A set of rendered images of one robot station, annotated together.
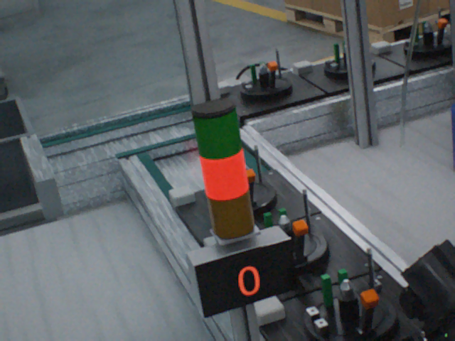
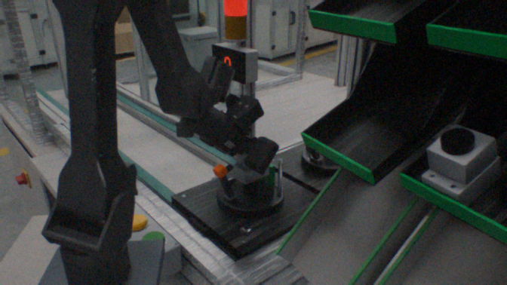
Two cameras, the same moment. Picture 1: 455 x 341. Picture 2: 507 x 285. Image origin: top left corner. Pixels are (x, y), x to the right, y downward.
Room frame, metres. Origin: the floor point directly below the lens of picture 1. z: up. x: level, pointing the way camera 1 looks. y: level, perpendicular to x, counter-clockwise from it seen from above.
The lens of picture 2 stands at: (0.56, -0.85, 1.43)
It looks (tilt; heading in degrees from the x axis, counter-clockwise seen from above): 26 degrees down; 64
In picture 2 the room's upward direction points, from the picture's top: straight up
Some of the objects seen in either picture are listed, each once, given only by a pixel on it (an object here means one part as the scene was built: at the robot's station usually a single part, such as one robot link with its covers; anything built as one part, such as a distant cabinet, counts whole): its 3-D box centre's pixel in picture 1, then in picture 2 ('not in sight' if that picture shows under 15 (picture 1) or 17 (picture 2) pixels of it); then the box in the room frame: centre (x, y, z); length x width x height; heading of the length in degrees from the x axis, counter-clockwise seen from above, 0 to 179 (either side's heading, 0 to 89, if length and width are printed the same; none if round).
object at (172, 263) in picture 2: not in sight; (138, 237); (0.63, -0.18, 0.93); 0.21 x 0.07 x 0.06; 105
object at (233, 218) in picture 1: (230, 209); (235, 26); (0.93, 0.00, 1.28); 0.05 x 0.05 x 0.05
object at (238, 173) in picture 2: not in sight; (254, 159); (0.87, -0.21, 1.06); 0.08 x 0.04 x 0.07; 15
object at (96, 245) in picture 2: not in sight; (87, 217); (0.55, -0.41, 1.15); 0.09 x 0.07 x 0.06; 132
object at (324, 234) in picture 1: (286, 235); not in sight; (1.34, -0.08, 1.01); 0.24 x 0.24 x 0.13; 15
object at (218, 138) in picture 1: (217, 131); not in sight; (0.93, 0.00, 1.38); 0.05 x 0.05 x 0.05
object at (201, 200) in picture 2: not in sight; (250, 202); (0.86, -0.21, 0.96); 0.24 x 0.24 x 0.02; 15
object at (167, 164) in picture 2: not in sight; (185, 168); (0.81, 0.09, 0.91); 0.84 x 0.28 x 0.10; 105
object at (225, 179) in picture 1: (224, 171); (235, 2); (0.93, 0.00, 1.33); 0.05 x 0.05 x 0.05
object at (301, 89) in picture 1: (264, 77); not in sight; (2.22, -0.14, 1.01); 0.24 x 0.24 x 0.13; 15
